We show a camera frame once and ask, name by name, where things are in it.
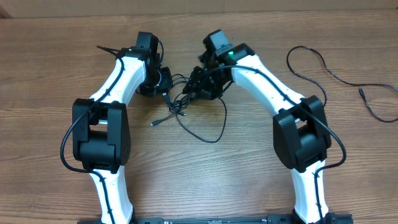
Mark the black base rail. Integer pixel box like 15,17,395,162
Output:
77,213,354,224

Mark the black thick USB cable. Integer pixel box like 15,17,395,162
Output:
150,73,228,144

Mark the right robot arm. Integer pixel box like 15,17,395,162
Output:
183,29,331,223

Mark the black thin cable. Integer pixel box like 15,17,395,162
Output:
285,45,398,124

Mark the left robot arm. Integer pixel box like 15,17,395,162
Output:
66,32,172,223

